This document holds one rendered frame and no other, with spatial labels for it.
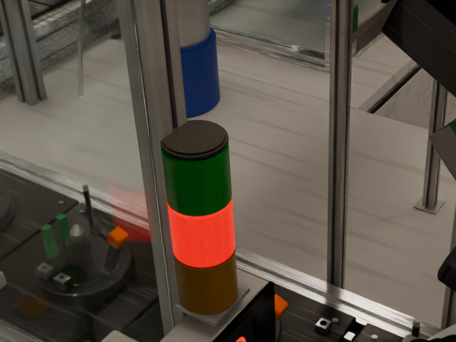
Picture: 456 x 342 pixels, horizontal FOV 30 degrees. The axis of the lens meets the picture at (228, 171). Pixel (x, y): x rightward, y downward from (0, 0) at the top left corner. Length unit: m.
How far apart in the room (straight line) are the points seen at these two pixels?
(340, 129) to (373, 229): 0.41
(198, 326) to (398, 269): 0.68
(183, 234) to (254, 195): 0.86
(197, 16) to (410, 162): 0.49
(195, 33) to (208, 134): 1.05
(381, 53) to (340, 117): 0.94
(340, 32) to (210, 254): 0.41
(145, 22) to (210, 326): 0.27
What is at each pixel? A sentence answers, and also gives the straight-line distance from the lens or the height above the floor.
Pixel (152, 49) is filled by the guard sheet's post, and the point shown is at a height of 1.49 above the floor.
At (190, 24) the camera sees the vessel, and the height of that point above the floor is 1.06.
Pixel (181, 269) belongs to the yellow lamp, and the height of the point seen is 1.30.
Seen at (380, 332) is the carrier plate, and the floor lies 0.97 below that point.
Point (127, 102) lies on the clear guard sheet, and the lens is 0.60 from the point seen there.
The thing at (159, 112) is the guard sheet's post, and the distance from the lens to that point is 0.61.
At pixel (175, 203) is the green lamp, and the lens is 0.64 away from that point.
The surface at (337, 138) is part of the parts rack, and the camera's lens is 1.06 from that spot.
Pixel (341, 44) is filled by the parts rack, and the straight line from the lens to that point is 1.00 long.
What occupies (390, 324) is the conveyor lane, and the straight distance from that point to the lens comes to 1.12.
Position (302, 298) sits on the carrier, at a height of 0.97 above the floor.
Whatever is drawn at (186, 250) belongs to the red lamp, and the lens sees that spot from 0.66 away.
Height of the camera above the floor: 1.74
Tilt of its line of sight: 34 degrees down
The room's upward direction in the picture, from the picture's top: 4 degrees counter-clockwise
